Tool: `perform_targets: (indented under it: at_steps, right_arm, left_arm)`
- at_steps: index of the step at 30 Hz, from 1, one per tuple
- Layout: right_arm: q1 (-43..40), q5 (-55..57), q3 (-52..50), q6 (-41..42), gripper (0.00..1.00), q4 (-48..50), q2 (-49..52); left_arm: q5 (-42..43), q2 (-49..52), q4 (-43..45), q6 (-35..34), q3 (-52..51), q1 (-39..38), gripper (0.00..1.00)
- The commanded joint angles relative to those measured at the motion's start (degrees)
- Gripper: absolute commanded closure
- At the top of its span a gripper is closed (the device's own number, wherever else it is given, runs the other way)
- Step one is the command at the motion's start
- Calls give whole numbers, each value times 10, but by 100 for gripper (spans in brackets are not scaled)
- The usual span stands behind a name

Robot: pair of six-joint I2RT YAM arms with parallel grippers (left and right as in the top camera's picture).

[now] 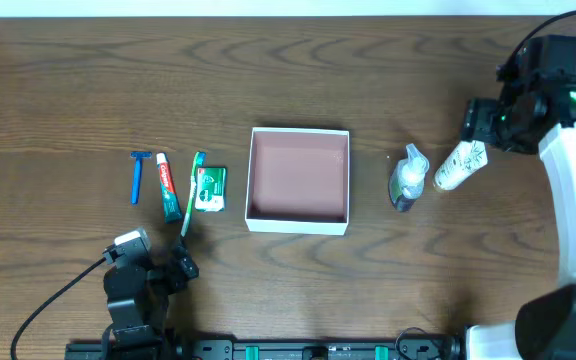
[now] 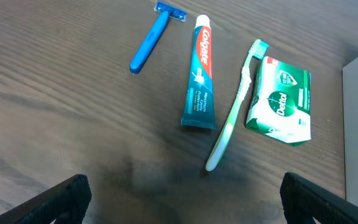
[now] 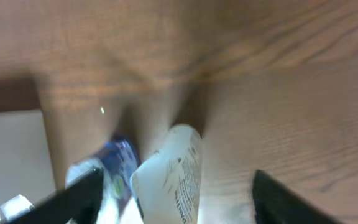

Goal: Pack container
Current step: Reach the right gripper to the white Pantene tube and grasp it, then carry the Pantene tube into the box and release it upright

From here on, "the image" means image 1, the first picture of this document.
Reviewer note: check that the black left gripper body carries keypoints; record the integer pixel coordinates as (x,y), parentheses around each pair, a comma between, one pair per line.
(176,268)

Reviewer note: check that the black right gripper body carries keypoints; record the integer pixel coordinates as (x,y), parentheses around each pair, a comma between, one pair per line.
(475,121)

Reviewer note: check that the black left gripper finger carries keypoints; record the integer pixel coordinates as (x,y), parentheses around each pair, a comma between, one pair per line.
(180,250)
(189,267)

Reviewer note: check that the white leaf-print tube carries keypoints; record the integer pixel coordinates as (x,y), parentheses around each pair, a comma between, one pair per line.
(466,159)

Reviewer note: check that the blue disposable razor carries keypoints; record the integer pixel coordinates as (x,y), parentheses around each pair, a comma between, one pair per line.
(138,157)

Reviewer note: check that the clear pump spray bottle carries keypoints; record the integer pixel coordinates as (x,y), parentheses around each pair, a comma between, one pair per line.
(406,183)

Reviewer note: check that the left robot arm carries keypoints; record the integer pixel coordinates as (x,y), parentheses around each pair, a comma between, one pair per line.
(138,290)

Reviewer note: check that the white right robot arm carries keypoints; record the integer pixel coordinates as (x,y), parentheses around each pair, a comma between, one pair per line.
(544,328)

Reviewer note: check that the red green toothpaste tube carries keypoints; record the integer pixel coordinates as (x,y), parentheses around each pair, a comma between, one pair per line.
(171,207)

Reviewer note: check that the green soap packet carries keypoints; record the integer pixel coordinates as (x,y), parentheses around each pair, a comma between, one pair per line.
(210,192)

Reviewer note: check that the green white toothbrush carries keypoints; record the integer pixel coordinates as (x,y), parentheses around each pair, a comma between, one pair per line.
(198,161)

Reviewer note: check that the white box pink interior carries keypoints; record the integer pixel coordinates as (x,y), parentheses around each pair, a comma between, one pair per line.
(298,181)

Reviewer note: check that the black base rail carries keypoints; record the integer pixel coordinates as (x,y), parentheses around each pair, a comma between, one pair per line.
(413,347)

